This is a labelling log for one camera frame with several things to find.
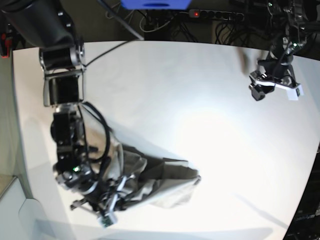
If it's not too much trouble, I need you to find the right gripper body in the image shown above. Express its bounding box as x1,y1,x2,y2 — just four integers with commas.
70,174,136,217

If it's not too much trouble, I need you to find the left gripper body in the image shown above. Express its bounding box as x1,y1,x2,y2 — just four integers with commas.
249,64,299,94

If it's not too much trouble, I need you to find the beige t-shirt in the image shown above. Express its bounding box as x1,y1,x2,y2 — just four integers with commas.
82,102,201,212

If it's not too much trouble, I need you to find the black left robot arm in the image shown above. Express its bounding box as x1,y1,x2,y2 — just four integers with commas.
249,0,320,101

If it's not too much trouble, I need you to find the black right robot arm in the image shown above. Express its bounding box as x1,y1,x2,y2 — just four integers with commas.
0,0,128,223

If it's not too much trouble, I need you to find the black power strip red light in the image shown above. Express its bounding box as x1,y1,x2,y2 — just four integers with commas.
188,9,245,22

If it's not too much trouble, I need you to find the white cabinet corner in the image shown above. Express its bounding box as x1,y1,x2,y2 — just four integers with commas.
0,176,75,240

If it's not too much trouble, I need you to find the blue plastic box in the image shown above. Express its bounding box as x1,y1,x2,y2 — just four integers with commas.
120,0,191,10

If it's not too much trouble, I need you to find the red black clamp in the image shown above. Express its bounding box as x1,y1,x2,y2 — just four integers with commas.
0,30,13,58

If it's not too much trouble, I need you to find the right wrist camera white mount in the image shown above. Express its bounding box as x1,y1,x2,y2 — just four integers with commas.
98,211,118,228

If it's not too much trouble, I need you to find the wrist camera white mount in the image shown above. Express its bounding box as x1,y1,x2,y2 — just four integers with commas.
98,211,118,228
286,84,304,101

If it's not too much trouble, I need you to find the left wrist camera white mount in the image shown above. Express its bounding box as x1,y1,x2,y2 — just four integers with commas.
286,84,304,101

